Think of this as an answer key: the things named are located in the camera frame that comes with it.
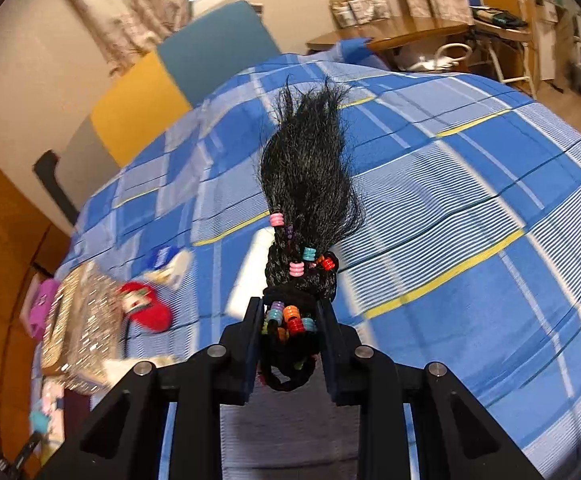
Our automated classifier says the wooden side table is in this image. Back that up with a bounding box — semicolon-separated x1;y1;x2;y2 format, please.
306;16;471;65

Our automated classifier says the red reindeer christmas sock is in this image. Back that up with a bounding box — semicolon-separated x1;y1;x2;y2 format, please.
119;282;173;333

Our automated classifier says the sparkly silver box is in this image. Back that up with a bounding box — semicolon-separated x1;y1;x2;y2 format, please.
41;261;123;396

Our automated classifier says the blue checkered tablecloth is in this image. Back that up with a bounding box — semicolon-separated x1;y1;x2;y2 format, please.
58;40;581;479

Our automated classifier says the multicolour sofa backrest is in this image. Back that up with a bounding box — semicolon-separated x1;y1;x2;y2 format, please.
33;0;280;226

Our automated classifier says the patterned curtain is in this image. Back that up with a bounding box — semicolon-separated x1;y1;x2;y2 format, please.
70;0;192;77

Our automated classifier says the purple gift box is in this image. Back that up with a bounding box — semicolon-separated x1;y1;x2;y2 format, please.
19;274;59;341

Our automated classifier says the beige knitted cloth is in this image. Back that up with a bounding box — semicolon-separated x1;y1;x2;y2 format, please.
102;356;178;391

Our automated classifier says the black beaded hair wig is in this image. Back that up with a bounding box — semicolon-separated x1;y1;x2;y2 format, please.
259;81;363;392

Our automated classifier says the white sponge block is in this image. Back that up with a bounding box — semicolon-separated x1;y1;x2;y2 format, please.
224;228;274;320

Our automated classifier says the blue plush toy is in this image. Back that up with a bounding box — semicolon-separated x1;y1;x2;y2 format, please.
29;411;51;436

